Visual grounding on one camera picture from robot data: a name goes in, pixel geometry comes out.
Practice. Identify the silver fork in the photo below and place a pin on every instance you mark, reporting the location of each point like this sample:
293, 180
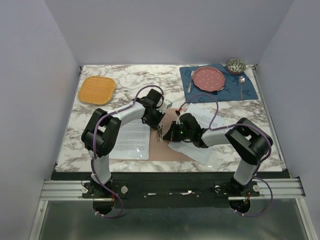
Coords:
191, 81

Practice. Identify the black mounting base plate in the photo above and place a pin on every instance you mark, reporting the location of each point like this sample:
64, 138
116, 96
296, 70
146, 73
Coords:
137, 190

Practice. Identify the metal folder clip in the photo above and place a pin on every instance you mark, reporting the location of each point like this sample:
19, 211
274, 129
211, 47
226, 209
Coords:
160, 132

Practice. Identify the orange woven mat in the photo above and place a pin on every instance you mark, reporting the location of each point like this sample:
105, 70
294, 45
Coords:
97, 90

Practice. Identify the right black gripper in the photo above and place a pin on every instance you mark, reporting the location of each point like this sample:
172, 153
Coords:
171, 134

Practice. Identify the pink dotted plate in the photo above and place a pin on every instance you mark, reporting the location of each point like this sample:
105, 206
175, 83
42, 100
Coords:
209, 79

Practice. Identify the floral patterned bowl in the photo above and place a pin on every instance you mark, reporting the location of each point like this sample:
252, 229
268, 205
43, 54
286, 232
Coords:
235, 66

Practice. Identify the aluminium rail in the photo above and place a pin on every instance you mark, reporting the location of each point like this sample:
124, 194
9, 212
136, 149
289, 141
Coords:
73, 190

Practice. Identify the silver spoon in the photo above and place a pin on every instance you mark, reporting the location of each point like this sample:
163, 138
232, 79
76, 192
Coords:
241, 81

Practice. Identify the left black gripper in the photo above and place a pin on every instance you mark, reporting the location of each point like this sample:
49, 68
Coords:
155, 124

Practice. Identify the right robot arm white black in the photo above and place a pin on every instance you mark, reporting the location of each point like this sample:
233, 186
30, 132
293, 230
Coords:
251, 143

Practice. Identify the blue cloth placemat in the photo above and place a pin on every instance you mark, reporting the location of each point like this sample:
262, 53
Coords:
230, 92

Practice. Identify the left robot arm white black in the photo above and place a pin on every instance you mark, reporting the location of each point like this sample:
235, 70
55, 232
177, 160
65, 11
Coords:
101, 132

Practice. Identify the printed paper sheet top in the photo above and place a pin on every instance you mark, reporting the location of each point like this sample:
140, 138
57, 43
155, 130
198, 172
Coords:
132, 142

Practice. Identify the printed paper stack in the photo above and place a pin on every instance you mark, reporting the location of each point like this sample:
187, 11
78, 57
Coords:
203, 156

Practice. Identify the pink folder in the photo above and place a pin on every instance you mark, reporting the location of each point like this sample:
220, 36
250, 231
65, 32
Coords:
159, 151

